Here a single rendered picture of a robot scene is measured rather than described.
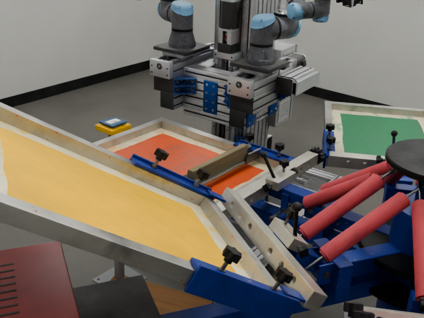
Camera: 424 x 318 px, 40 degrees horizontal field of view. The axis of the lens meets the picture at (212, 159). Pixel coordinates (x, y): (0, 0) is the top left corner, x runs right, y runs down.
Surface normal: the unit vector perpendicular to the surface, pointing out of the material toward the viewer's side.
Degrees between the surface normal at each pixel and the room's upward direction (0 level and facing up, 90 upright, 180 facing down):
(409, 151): 0
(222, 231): 58
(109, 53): 90
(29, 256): 0
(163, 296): 0
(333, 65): 90
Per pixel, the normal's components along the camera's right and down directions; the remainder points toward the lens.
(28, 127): 0.35, 0.40
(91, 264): 0.04, -0.91
